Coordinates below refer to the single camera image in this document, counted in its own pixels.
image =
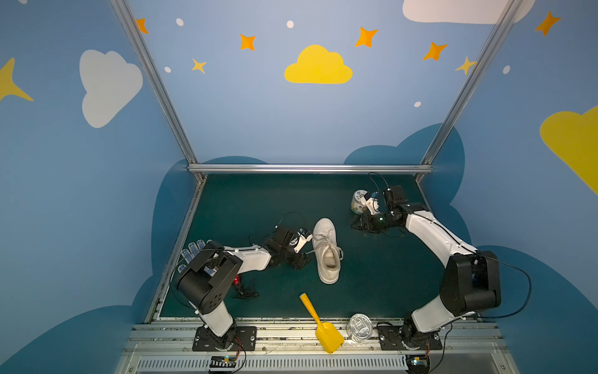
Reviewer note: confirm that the right small circuit board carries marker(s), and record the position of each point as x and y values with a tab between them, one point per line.
417	364

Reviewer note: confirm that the green white tin can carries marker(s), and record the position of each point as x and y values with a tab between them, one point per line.
358	206

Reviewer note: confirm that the small circuit board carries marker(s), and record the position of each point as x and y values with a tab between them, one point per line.
417	364
224	364

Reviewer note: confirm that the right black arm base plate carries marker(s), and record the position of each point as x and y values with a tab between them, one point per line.
398	338

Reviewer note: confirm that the aluminium frame left post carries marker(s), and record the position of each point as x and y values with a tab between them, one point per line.
135	36

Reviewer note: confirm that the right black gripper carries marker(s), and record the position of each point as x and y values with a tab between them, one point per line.
369	217

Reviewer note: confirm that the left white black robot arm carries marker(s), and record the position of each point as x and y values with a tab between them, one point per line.
205	281

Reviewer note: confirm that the aluminium frame post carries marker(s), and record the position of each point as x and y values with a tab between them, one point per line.
492	45
135	36

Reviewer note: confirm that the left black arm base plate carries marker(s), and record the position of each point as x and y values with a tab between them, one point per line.
236	338

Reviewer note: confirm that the aluminium frame back rail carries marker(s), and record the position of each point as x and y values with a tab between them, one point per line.
310	169

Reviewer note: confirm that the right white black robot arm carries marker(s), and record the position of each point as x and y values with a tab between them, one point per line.
471	281

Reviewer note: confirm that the white sneaker shoe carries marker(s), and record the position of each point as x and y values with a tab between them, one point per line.
329	275

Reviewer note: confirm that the white shoelace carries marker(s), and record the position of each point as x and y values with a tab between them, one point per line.
326	248

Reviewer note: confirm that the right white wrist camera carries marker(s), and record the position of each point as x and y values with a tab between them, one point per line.
370	200

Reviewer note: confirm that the yellow plastic toy shovel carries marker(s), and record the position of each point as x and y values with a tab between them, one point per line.
329	337

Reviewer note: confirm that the aluminium frame right post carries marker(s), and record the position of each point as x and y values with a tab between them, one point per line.
492	45

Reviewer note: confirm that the aluminium front rail base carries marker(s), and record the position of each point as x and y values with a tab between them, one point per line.
291	346

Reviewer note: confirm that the left small circuit board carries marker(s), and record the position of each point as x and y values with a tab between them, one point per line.
224	364

